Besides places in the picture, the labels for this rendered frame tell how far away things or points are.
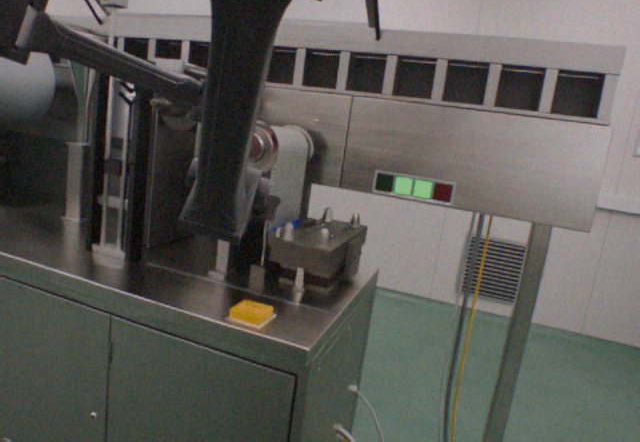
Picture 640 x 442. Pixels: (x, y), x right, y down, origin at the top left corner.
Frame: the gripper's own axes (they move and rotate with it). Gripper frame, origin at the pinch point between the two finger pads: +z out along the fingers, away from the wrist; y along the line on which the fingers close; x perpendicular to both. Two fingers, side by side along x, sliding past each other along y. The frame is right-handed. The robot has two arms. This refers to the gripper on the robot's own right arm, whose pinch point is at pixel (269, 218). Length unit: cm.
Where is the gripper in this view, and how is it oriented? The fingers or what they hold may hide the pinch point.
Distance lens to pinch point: 121.4
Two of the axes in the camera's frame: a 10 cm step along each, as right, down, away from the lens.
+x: 2.8, -9.0, 3.3
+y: 9.3, 1.8, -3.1
